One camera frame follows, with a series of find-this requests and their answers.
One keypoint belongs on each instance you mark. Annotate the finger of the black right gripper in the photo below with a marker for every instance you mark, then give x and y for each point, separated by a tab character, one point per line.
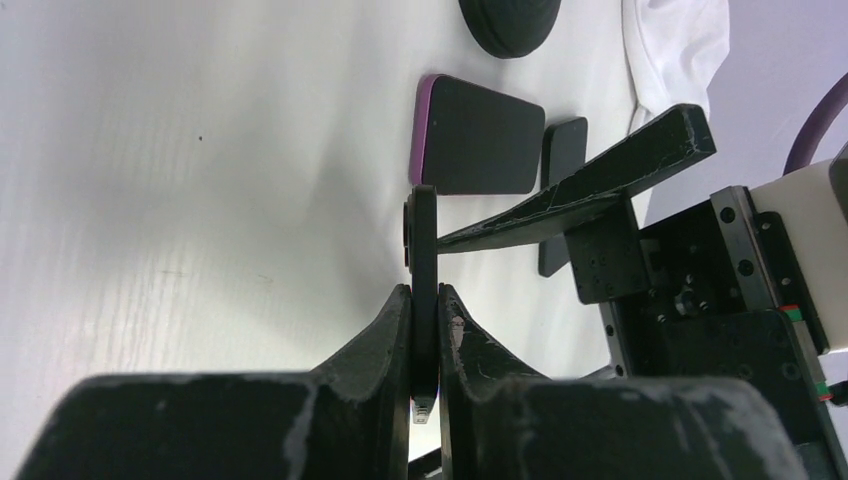
669	144

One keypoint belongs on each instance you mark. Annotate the small black phone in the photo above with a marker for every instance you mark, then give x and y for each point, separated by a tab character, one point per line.
563	153

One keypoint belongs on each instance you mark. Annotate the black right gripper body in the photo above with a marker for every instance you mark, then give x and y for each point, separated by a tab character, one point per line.
716	290

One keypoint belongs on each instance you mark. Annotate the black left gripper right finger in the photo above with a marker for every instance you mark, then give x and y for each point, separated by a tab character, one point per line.
501	419

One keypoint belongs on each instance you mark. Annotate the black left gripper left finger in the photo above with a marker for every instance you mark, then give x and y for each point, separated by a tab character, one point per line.
348	418

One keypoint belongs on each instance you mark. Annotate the purple edged black phone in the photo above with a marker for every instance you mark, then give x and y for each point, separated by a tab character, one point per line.
470	140

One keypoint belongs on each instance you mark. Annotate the white crumpled cloth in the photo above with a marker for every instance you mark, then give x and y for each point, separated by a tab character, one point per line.
673	48

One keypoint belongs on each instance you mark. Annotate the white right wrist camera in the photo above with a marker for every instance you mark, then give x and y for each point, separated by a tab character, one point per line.
812	202

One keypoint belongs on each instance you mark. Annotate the black round base phone stand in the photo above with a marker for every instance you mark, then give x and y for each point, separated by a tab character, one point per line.
510	29

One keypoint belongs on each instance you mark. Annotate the black phone edgewise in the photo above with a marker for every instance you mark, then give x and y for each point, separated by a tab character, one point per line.
420	255

